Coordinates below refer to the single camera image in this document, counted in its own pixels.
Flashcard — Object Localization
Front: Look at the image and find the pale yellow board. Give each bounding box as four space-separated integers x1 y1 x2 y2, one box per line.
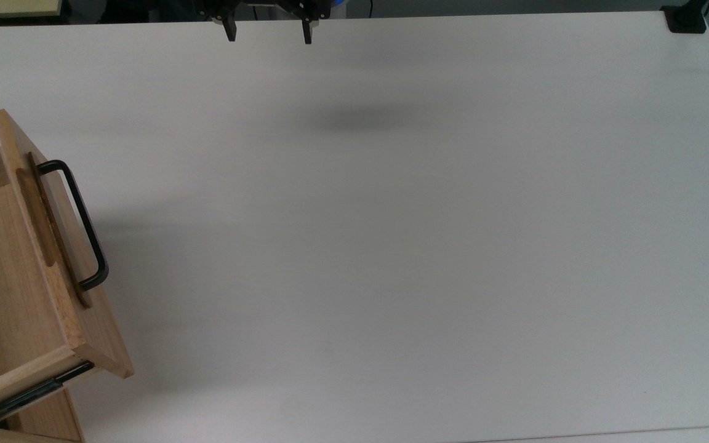
0 0 63 20

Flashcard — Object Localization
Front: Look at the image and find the black metal drawer handle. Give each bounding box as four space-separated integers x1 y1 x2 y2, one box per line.
36 159 110 292

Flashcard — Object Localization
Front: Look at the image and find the black Franka gripper body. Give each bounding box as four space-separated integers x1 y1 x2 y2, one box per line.
198 0 332 24

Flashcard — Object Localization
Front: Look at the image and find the black clamp mount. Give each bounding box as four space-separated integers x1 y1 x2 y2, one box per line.
661 0 709 34

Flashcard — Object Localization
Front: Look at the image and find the light wooden cabinet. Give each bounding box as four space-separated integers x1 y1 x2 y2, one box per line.
0 388 86 443

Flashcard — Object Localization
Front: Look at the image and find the black drawer slide rail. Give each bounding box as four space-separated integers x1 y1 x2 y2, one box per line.
0 361 96 427

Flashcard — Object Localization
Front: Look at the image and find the light wooden drawer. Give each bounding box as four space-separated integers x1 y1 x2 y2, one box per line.
0 109 135 420

